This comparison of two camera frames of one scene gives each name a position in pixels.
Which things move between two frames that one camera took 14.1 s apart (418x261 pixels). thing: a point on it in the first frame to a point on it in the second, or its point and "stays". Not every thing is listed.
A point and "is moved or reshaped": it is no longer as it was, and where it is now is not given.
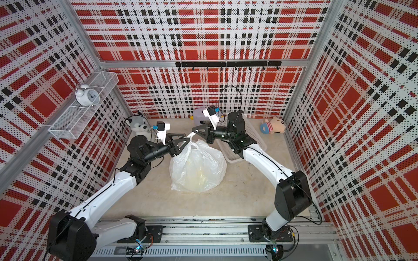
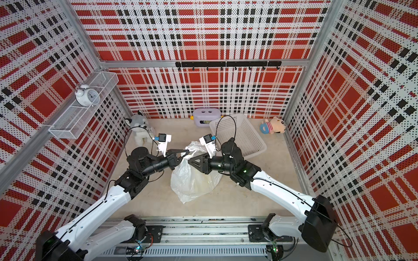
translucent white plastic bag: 197,167 is moved or reshaped
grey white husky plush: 141,126 stays
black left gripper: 173,148 to 171,157
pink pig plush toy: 275,125 stays
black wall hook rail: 235,64 stays
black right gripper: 209,135 to 205,165
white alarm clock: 86,96 stays
